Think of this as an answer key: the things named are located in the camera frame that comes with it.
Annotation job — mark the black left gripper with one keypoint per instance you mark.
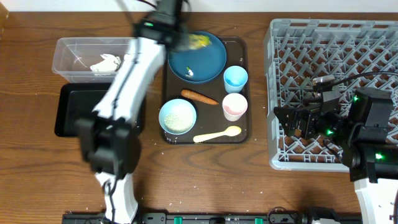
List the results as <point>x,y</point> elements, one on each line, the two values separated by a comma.
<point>185,35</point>

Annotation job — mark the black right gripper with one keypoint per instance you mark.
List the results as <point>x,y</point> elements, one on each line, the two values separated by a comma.
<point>310,116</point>

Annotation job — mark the yellow green snack wrapper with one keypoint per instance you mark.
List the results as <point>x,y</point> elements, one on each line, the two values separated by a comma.
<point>198,41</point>

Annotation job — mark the pink plastic cup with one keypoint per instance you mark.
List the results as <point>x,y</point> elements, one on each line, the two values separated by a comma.
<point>234,105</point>

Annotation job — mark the light blue plastic cup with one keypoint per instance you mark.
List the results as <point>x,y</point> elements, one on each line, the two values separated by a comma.
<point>235,78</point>

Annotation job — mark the aluminium foil ball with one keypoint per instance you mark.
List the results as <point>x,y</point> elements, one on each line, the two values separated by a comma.
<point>110,63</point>

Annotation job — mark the light blue bowl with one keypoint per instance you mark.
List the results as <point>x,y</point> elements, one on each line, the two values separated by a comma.
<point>178,106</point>

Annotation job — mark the pile of white rice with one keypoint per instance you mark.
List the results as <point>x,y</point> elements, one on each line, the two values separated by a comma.
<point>178,123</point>

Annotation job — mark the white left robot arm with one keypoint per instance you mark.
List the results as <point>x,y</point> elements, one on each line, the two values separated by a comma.
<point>108,136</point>

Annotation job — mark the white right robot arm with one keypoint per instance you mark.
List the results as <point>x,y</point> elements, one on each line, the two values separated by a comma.
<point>371,160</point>

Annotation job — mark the grey plastic dishwasher rack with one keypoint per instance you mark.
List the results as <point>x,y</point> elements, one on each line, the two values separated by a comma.
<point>360,53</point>

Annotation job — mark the clear plastic waste bin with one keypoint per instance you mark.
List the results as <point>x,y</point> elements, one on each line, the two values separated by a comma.
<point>74,55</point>

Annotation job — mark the black waste tray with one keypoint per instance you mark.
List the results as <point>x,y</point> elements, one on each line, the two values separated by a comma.
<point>77,100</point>

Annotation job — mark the dark blue plate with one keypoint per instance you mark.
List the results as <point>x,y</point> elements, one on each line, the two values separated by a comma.
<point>206,63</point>

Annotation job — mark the small foil wrapper scrap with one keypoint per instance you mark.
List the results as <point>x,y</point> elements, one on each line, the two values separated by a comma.
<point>189,72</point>

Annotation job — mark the cream plastic spoon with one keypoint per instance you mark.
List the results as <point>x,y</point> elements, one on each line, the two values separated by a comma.
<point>230,131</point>

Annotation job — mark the orange carrot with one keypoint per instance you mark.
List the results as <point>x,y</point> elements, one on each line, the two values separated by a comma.
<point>198,97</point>

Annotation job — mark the dark brown serving tray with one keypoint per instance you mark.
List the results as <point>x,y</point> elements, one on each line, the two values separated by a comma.
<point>210,118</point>

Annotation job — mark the black rail at table edge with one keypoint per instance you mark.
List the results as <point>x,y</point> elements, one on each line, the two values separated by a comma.
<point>277,215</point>

